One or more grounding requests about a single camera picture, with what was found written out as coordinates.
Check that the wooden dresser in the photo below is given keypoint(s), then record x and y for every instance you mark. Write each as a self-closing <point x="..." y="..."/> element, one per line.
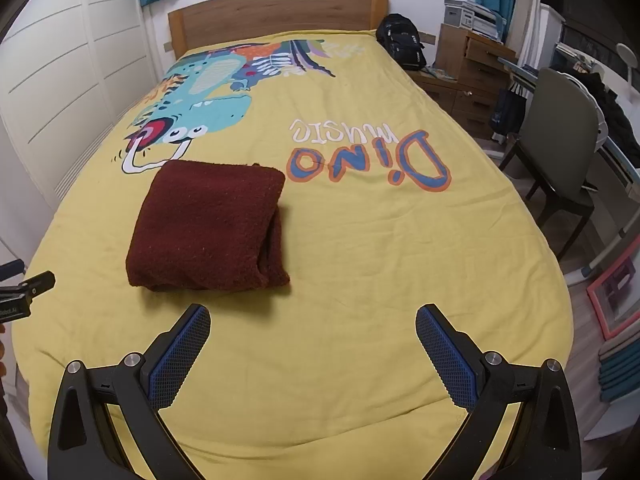
<point x="480" y="75"/>

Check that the yellow dinosaur print blanket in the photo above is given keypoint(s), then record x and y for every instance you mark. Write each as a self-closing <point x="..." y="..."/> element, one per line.
<point x="375" y="260"/>

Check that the black jacket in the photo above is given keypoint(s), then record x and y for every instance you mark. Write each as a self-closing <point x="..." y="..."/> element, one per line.
<point x="612" y="110"/>

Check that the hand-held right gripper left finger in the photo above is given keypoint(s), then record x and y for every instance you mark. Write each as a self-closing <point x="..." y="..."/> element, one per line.
<point x="177" y="355"/>

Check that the dark red knit sweater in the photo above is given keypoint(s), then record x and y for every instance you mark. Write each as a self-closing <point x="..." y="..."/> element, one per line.
<point x="200" y="225"/>

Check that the grey chair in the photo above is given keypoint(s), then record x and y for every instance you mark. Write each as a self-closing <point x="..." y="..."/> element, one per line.
<point x="555" y="130"/>

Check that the stack of teal cloths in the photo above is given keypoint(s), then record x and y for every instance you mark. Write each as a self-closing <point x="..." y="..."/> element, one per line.
<point x="622" y="365"/>

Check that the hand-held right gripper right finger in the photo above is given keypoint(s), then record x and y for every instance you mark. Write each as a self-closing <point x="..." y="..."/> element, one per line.
<point x="445" y="355"/>

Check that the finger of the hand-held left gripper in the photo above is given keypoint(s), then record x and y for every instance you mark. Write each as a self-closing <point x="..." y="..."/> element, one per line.
<point x="12" y="269"/>
<point x="30" y="286"/>

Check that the black backpack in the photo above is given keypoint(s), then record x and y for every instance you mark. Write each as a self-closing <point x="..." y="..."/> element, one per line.
<point x="402" y="42"/>

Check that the pink picture frame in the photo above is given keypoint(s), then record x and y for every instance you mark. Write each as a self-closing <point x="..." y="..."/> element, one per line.
<point x="600" y="305"/>

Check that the white printer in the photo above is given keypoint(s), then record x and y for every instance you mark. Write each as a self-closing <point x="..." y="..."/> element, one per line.
<point x="472" y="17"/>

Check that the wooden headboard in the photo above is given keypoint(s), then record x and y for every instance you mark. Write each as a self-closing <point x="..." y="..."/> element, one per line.
<point x="275" y="12"/>

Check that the dark blue bag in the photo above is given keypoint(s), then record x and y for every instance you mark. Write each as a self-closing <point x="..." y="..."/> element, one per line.
<point x="507" y="110"/>

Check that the wooden nightstand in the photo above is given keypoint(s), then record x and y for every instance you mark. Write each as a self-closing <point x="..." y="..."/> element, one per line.
<point x="440" y="90"/>

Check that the white desk lamp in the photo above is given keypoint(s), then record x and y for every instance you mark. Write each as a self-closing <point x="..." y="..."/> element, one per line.
<point x="627" y="57"/>

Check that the white wardrobe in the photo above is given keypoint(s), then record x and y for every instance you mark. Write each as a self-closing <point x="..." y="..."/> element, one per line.
<point x="60" y="85"/>

